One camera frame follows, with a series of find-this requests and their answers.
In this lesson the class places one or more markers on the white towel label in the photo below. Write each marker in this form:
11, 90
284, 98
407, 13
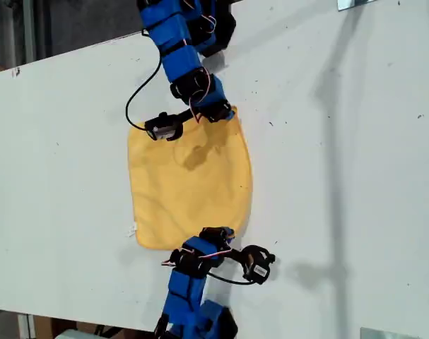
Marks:
131, 230

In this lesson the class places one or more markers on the yellow square towel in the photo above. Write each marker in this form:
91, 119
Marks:
186, 190

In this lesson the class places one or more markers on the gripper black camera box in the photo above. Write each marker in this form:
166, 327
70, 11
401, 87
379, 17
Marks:
258, 265
163, 127

